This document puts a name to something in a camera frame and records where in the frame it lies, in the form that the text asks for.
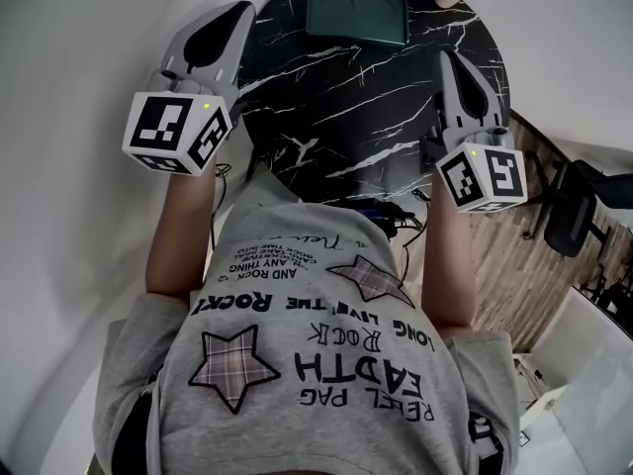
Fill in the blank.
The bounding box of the black tripod stand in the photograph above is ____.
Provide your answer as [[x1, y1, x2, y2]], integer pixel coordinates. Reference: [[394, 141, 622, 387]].
[[579, 263, 633, 318]]

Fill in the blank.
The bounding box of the white cabinet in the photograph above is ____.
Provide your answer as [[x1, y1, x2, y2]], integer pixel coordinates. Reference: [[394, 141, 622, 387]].
[[511, 284, 633, 475]]

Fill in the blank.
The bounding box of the thin black cable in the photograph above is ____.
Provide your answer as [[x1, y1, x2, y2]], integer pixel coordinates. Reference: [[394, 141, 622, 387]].
[[209, 161, 232, 249]]

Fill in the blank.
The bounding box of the black office chair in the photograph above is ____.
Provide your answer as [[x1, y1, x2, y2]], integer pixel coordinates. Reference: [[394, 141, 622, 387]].
[[521, 149, 633, 258]]

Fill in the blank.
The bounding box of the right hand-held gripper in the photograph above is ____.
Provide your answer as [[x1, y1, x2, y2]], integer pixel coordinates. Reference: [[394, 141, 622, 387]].
[[419, 49, 528, 215]]

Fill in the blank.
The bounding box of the person's left forearm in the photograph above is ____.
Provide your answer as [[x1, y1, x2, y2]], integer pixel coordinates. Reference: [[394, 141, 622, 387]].
[[143, 159, 222, 298]]

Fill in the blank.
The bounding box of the person's right forearm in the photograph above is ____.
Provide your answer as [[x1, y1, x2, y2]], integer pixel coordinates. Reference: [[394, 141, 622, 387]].
[[418, 171, 479, 329]]

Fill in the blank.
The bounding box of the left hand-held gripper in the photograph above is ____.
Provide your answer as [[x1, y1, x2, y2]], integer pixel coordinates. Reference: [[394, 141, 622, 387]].
[[122, 0, 257, 177]]

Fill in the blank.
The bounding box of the grey printed t-shirt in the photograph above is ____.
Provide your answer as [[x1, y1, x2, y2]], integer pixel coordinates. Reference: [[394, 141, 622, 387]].
[[93, 169, 521, 475]]

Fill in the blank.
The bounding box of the bundle of black cables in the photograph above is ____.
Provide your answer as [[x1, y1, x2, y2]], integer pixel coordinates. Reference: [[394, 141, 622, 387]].
[[353, 187, 429, 286]]

